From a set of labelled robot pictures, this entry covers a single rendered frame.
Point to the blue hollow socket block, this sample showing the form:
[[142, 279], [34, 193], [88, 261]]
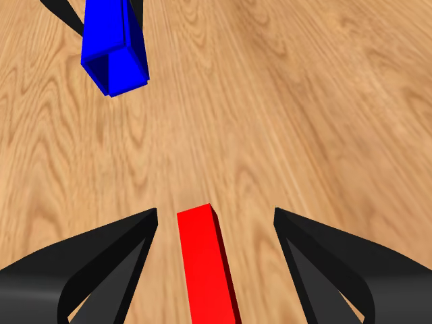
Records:
[[104, 30]]

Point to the thin red peg bar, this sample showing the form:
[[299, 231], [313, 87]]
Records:
[[206, 270]]

